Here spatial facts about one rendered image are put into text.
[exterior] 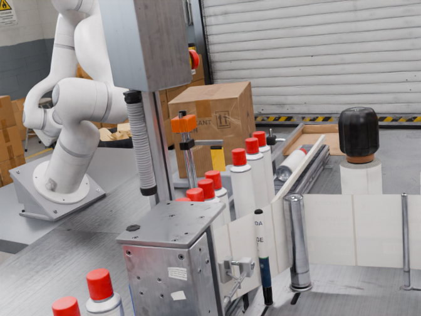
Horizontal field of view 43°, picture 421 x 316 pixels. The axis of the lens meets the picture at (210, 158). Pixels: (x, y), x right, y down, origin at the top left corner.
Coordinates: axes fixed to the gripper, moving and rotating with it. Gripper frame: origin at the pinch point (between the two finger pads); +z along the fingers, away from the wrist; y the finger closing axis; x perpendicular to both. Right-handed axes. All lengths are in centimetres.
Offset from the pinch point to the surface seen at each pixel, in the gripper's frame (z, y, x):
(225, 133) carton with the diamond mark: -64, 36, 31
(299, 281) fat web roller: -129, 57, -17
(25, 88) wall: 510, -97, 181
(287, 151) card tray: -50, 59, 58
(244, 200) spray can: -105, 45, -3
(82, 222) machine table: -49, 32, -21
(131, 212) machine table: -54, 38, -8
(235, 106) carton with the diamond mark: -70, 31, 36
